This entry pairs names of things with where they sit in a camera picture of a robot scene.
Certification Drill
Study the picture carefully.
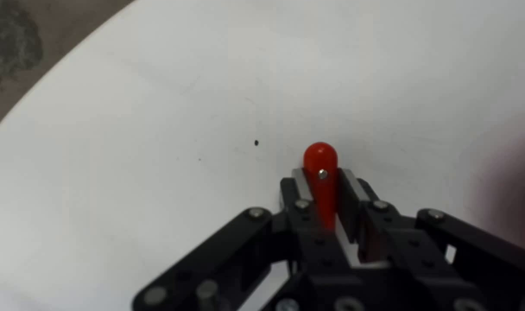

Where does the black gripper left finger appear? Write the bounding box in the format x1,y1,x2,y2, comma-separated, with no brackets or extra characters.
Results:
279,167,319,234

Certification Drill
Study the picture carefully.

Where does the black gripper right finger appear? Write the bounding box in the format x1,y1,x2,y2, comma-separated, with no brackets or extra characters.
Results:
338,169,400,262

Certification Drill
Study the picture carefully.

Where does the red handled metal spoon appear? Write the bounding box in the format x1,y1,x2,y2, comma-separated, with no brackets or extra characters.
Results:
302,141,338,229

